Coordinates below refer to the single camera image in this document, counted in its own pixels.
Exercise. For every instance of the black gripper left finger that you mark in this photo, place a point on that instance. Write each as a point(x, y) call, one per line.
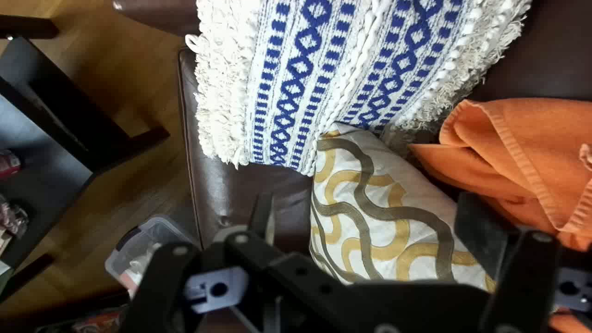
point(166, 283)

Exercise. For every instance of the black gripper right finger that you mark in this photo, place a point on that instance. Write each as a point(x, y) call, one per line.
point(523, 277)

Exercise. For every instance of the blue white woven pillow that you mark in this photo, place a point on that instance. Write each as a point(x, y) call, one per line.
point(320, 74)

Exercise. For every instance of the brown leather sofa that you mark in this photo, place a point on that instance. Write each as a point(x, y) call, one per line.
point(227, 185)

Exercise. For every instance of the orange blanket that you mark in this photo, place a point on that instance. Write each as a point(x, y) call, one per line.
point(523, 153)

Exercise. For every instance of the gold grey wavy pillow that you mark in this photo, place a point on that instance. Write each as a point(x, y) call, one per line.
point(381, 222)

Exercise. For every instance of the pink snack wrapper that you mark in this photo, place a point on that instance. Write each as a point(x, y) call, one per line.
point(11, 218)

